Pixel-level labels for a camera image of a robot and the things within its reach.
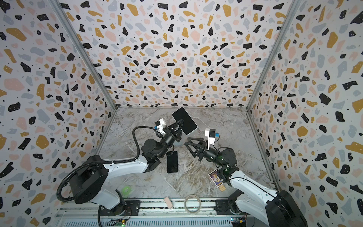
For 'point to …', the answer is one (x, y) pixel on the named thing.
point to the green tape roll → (126, 190)
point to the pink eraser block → (168, 202)
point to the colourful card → (215, 177)
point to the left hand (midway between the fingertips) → (184, 121)
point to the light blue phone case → (180, 143)
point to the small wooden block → (222, 187)
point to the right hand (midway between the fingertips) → (188, 144)
